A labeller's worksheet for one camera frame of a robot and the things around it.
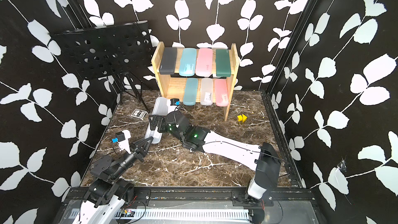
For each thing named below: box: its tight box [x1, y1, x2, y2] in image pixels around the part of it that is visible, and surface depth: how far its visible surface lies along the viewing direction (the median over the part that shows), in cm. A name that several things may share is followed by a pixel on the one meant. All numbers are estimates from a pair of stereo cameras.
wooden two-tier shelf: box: [151, 41, 240, 122], surface depth 81 cm
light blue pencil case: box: [178, 47, 197, 77], surface depth 73 cm
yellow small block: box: [236, 113, 248, 123], surface depth 106 cm
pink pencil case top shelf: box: [195, 48, 213, 78], surface depth 74 cm
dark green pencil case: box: [215, 49, 232, 78], surface depth 76 cm
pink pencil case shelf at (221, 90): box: [214, 78, 230, 107], surface depth 92 cm
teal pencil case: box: [183, 77, 199, 106], surface depth 94 cm
